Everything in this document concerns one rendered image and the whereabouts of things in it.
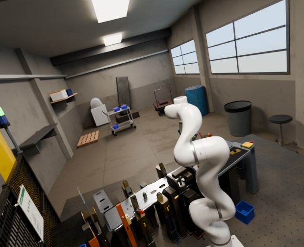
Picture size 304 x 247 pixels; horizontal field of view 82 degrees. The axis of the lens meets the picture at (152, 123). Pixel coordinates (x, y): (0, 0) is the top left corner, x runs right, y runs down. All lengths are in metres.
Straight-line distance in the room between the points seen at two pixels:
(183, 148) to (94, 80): 7.89
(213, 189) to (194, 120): 0.33
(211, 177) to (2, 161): 1.38
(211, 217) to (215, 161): 0.34
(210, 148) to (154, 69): 8.01
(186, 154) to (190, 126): 0.11
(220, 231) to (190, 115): 0.64
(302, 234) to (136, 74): 7.82
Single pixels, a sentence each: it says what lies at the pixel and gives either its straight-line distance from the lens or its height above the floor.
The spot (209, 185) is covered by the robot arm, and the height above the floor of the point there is 1.39.
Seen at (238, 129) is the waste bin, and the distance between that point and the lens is 4.18.
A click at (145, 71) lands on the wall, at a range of 8.55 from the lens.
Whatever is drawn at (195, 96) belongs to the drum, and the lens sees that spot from 5.61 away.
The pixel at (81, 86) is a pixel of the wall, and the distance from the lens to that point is 8.56.
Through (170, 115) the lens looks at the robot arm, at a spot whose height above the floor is 1.63.
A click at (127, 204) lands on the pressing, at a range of 1.49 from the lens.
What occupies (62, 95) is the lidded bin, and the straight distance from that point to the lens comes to 5.70.
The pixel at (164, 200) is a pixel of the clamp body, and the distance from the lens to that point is 1.30.
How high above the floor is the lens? 1.94
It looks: 18 degrees down
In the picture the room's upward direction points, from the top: 16 degrees counter-clockwise
